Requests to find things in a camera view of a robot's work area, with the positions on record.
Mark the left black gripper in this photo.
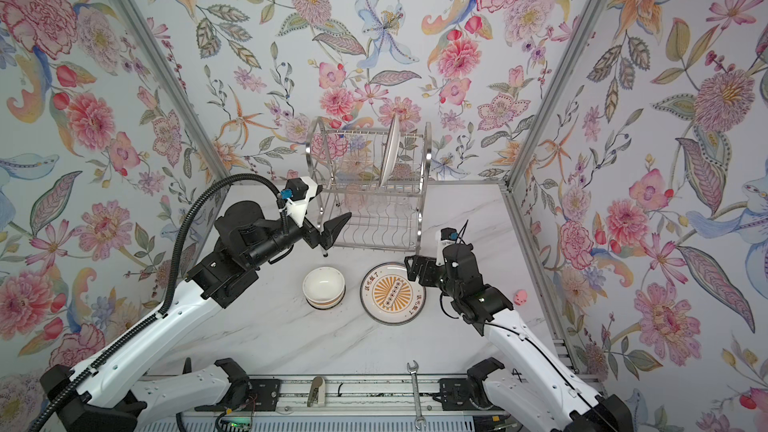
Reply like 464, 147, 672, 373
246, 212, 351, 271

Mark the orange striped plate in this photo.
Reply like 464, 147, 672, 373
360, 262, 427, 313
379, 115, 400, 187

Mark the orange bowl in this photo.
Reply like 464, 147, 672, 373
302, 266, 346, 302

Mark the white patterned plate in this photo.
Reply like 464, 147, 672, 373
364, 308, 422, 326

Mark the cream white bowl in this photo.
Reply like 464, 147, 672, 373
306, 294, 345, 306

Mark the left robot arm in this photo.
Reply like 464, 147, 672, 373
29, 201, 351, 431

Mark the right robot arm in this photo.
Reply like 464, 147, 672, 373
404, 240, 634, 431

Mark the steel two-tier dish rack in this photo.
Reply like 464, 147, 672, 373
306, 119, 432, 254

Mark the pink drinking glass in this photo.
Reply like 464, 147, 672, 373
343, 190, 366, 212

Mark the small pink toy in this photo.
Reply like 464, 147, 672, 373
513, 289, 528, 306

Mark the silver open-end wrench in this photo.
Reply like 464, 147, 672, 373
406, 360, 427, 431

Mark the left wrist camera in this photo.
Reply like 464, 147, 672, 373
280, 176, 323, 228

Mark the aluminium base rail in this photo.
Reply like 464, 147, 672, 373
117, 366, 480, 423

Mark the small metal bracket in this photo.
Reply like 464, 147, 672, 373
307, 376, 326, 407

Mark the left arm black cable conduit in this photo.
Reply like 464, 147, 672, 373
26, 173, 286, 432

